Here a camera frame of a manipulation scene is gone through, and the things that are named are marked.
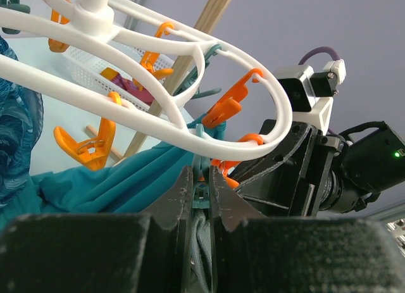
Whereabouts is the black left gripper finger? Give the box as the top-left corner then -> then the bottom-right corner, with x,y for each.
1,166 -> 193,292

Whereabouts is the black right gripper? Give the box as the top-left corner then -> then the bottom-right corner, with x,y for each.
209,122 -> 404,292

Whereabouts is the grey sock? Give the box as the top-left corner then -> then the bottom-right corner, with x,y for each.
190,209 -> 212,292

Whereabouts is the orange front hanger clip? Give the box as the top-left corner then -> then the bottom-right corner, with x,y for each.
210,133 -> 265,189

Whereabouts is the orange hanger clip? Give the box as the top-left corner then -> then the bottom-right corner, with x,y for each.
201,68 -> 263,128
210,133 -> 265,189
53,90 -> 123,172

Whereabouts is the teal hanger clip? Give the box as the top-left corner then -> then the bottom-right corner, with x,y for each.
172,43 -> 227,101
191,123 -> 212,210

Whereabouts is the white round clip hanger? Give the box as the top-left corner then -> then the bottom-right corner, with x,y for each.
1,0 -> 292,161

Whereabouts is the socks pile in basket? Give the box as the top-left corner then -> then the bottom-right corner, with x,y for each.
100,67 -> 154,106

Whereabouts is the teal plain cloth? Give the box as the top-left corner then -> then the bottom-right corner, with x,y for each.
26,142 -> 194,213

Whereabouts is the dark blue patterned cloth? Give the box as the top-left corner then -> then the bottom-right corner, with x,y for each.
0,36 -> 44,208

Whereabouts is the white perforated plastic basket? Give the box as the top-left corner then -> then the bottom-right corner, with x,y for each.
62,41 -> 174,111

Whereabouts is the aluminium table frame rail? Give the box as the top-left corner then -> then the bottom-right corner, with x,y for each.
368,202 -> 404,255

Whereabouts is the wooden clothes rack frame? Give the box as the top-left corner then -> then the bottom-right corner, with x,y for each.
113,0 -> 231,164

